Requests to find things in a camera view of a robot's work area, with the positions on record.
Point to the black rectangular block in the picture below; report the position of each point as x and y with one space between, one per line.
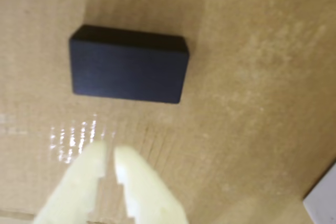
128 69

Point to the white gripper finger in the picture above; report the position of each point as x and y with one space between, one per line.
149 195
76 190

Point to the brown cardboard sheet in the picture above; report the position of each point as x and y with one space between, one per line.
249 90

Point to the white plastic open box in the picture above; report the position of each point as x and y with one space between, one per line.
324 200

